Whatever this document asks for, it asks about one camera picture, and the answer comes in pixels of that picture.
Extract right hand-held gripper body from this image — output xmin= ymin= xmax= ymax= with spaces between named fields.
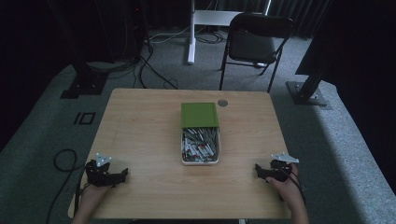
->
xmin=262 ymin=151 xmax=301 ymax=184

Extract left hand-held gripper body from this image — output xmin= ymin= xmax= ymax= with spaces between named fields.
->
xmin=84 ymin=152 xmax=121 ymax=188

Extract white storage box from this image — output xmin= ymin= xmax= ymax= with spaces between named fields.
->
xmin=180 ymin=126 xmax=221 ymax=166

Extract green box lid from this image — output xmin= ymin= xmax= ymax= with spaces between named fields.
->
xmin=180 ymin=102 xmax=220 ymax=129

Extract person's left hand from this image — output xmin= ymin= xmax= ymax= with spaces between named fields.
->
xmin=78 ymin=182 xmax=112 ymax=207

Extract person's right hand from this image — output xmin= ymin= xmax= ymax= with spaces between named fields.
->
xmin=266 ymin=163 xmax=304 ymax=204

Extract pile of pens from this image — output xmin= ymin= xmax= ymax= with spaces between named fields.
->
xmin=182 ymin=127 xmax=219 ymax=162

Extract black metal stand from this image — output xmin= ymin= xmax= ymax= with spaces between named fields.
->
xmin=46 ymin=0 xmax=109 ymax=100
xmin=286 ymin=0 xmax=333 ymax=107

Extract black folding chair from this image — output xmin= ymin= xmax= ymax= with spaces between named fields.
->
xmin=219 ymin=12 xmax=296 ymax=93

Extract black equipment tower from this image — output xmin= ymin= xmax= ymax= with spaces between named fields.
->
xmin=123 ymin=0 xmax=149 ymax=62

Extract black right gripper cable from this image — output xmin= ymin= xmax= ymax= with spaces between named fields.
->
xmin=286 ymin=167 xmax=307 ymax=205

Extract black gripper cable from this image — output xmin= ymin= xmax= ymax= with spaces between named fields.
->
xmin=286 ymin=167 xmax=307 ymax=205
xmin=46 ymin=148 xmax=88 ymax=224

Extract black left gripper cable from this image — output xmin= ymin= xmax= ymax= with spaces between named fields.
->
xmin=46 ymin=148 xmax=88 ymax=224

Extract black floor cable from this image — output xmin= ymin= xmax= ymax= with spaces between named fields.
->
xmin=133 ymin=43 xmax=179 ymax=91

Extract white floor cable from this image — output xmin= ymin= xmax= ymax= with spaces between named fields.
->
xmin=148 ymin=24 xmax=191 ymax=45

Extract white table frame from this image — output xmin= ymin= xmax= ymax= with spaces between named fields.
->
xmin=187 ymin=0 xmax=273 ymax=65

